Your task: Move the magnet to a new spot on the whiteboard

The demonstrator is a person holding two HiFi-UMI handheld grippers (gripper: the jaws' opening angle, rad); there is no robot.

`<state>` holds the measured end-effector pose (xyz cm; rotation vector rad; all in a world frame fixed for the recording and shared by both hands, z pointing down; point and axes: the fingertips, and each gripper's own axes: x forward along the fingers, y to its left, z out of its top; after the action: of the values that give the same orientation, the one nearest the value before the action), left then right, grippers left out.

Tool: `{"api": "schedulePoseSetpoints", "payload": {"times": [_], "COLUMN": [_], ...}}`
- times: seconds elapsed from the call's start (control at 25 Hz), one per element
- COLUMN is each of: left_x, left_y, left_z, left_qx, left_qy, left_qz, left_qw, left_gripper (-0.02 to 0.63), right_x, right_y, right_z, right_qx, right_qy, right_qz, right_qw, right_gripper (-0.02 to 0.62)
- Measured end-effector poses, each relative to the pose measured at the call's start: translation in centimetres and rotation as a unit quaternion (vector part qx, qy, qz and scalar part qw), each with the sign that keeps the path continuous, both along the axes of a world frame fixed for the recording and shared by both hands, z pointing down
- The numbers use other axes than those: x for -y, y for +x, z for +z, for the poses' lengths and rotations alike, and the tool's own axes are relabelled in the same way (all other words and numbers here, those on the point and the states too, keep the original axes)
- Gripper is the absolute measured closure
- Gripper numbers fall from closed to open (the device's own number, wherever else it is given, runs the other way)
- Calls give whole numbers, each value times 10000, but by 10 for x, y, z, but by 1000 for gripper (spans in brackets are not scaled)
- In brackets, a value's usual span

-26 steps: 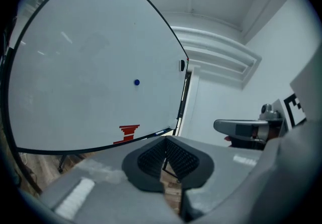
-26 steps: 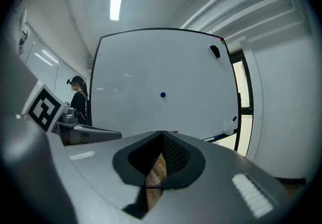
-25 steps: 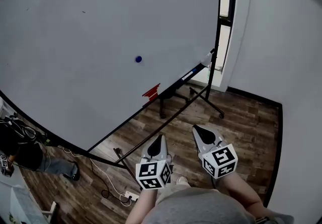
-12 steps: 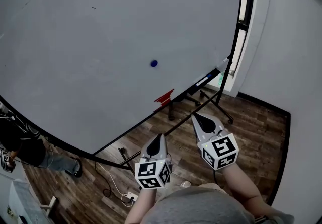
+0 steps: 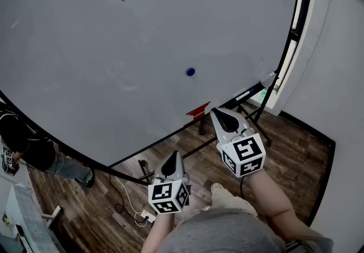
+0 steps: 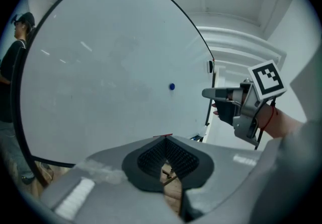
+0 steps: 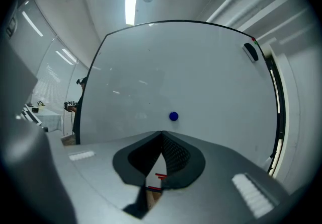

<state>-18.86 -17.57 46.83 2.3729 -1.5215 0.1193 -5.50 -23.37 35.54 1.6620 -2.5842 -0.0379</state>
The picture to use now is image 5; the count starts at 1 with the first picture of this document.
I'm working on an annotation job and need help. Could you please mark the person's grey shirt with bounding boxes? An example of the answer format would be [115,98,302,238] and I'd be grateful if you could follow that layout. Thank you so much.
[159,208,335,253]

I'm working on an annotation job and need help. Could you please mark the person's right forearm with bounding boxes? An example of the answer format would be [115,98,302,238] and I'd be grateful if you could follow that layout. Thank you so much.
[247,169,313,243]

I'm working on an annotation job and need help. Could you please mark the person's beige trousers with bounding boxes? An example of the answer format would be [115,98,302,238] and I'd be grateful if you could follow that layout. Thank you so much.
[181,186,259,227]

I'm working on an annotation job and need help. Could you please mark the black power cable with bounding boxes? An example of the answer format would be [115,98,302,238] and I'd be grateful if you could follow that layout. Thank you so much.
[109,173,148,226]

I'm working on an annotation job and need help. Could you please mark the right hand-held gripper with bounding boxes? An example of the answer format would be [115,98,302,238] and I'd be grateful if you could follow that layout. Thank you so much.
[209,107,267,179]

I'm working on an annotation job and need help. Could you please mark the black framed window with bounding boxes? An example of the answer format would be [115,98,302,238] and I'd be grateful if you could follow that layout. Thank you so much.
[255,0,316,118]

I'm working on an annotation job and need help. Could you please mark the large whiteboard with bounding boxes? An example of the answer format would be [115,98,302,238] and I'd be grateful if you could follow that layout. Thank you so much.
[0,0,313,169]

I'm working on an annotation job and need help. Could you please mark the person's left forearm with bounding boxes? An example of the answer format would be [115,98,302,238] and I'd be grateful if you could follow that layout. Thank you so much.
[140,213,176,253]

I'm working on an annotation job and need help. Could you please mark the black whiteboard stand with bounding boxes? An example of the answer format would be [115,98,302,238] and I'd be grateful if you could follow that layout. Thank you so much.
[107,32,299,187]

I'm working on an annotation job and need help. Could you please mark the blue-capped white marker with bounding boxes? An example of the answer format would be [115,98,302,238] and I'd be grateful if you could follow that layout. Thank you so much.
[234,88,255,102]

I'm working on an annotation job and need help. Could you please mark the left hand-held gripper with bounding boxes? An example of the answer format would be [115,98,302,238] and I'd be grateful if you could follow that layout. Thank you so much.
[147,151,191,215]

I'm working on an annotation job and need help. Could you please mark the white power strip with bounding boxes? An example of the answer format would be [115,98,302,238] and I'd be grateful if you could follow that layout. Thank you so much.
[140,210,156,223]

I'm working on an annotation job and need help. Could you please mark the white pen cup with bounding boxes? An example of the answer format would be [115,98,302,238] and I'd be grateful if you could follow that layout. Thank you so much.
[260,74,275,88]

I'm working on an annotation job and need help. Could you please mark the glass top desk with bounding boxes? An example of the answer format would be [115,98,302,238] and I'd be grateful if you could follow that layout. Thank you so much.
[5,183,67,253]

